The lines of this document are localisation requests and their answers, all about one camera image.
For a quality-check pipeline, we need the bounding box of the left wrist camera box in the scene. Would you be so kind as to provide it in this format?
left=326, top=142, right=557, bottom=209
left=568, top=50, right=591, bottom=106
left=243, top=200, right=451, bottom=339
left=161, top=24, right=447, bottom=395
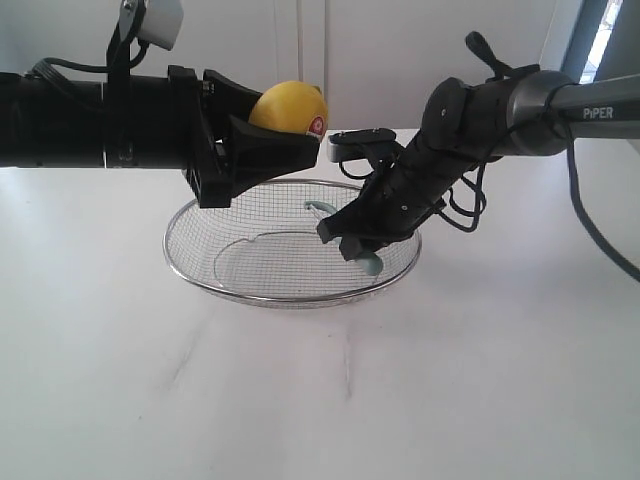
left=117, top=0, right=184, bottom=51

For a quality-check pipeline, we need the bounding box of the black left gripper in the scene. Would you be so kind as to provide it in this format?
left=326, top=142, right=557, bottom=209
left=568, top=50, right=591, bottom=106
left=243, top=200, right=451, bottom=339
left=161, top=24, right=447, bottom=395
left=168, top=65, right=320, bottom=208

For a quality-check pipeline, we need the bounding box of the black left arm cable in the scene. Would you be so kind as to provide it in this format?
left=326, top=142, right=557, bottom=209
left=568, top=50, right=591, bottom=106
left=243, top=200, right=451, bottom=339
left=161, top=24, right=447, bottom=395
left=24, top=42, right=151, bottom=86

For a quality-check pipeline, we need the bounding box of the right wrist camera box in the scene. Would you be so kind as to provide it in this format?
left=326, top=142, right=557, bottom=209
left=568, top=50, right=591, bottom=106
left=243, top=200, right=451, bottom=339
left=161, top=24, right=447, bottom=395
left=328, top=128, right=397, bottom=164

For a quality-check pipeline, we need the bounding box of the oval steel mesh basket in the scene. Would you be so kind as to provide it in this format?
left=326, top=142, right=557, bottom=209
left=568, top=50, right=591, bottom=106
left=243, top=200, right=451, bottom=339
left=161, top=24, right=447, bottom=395
left=163, top=178, right=422, bottom=309

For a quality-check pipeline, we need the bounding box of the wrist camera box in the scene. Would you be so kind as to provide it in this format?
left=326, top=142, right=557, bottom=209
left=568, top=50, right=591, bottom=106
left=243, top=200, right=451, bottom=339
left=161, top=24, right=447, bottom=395
left=117, top=0, right=184, bottom=51
left=328, top=128, right=397, bottom=164

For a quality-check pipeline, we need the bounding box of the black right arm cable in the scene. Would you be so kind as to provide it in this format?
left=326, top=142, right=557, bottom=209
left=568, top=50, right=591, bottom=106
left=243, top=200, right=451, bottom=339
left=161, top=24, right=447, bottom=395
left=339, top=31, right=640, bottom=281

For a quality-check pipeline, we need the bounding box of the yellow lemon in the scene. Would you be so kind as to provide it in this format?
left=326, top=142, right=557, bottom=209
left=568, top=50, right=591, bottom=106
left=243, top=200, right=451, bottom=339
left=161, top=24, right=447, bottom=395
left=248, top=81, right=329, bottom=140

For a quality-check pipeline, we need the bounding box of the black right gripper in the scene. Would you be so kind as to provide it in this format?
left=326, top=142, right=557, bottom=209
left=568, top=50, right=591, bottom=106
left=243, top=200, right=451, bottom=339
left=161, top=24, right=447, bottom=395
left=317, top=129, right=479, bottom=261

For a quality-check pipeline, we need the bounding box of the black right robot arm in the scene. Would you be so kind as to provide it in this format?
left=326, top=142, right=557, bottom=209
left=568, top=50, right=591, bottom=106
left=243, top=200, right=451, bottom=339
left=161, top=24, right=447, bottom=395
left=317, top=70, right=639, bottom=260

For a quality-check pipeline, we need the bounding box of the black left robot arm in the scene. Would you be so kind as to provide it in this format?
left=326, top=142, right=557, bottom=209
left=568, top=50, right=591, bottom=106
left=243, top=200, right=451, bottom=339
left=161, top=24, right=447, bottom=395
left=1, top=65, right=320, bottom=209

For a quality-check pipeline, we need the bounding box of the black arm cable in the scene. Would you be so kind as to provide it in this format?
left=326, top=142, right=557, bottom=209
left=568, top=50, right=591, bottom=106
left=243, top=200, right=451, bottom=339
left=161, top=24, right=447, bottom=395
left=339, top=31, right=640, bottom=281
left=24, top=42, right=151, bottom=86

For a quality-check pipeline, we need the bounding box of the teal handled peeler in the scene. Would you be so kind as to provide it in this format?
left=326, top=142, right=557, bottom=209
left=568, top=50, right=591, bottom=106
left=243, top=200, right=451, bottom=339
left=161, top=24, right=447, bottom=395
left=304, top=200, right=384, bottom=277

